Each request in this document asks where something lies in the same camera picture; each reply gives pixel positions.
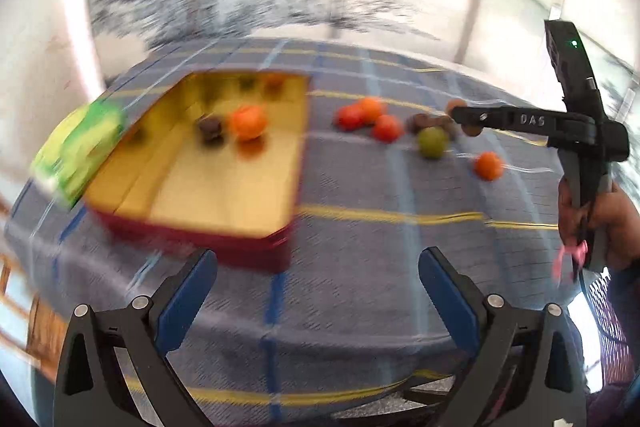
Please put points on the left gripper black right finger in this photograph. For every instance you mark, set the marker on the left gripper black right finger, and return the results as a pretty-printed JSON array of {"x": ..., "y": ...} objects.
[{"x": 523, "y": 369}]

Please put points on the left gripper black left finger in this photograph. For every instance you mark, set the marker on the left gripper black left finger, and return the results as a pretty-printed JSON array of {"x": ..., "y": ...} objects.
[{"x": 90, "y": 388}]

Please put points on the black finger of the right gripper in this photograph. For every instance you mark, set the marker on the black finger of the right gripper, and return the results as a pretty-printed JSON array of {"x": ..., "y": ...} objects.
[{"x": 568, "y": 127}]

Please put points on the orange mandarin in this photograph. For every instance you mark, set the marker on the orange mandarin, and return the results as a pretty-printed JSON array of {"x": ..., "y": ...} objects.
[
  {"x": 488, "y": 166},
  {"x": 371, "y": 109},
  {"x": 248, "y": 122}
]

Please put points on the brown longan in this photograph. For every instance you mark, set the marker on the brown longan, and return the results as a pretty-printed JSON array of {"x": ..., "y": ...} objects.
[
  {"x": 453, "y": 104},
  {"x": 470, "y": 130}
]

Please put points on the green lime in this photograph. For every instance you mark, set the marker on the green lime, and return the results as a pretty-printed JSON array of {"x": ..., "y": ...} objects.
[{"x": 432, "y": 142}]

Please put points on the red tomato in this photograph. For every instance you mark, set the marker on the red tomato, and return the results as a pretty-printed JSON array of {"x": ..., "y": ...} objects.
[
  {"x": 387, "y": 129},
  {"x": 349, "y": 118}
]

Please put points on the purple sleeve forearm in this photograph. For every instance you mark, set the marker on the purple sleeve forearm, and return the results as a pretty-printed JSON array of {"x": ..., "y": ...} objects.
[{"x": 615, "y": 405}]

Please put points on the person's right hand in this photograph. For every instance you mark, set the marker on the person's right hand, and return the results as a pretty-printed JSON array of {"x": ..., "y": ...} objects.
[{"x": 612, "y": 212}]

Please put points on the wooden chair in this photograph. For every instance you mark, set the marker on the wooden chair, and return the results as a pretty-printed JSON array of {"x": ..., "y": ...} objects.
[{"x": 29, "y": 325}]

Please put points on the pink ribbon tag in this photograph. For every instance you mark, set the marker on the pink ribbon tag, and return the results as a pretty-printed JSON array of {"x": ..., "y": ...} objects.
[{"x": 578, "y": 255}]

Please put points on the blue plaid tablecloth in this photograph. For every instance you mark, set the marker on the blue plaid tablecloth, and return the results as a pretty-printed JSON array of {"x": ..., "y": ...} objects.
[{"x": 349, "y": 320}]

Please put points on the green tissue pack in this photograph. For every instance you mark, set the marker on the green tissue pack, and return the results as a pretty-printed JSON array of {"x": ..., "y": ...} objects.
[{"x": 75, "y": 150}]

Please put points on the red gold metal tin box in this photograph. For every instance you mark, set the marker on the red gold metal tin box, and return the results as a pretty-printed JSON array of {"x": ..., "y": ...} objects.
[{"x": 163, "y": 187}]

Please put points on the dark brown mangosteen in tin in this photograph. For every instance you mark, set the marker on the dark brown mangosteen in tin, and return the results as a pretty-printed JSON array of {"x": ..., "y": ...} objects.
[{"x": 211, "y": 128}]

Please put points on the orange mandarin in tin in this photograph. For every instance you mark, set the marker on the orange mandarin in tin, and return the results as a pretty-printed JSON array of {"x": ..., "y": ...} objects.
[{"x": 248, "y": 122}]

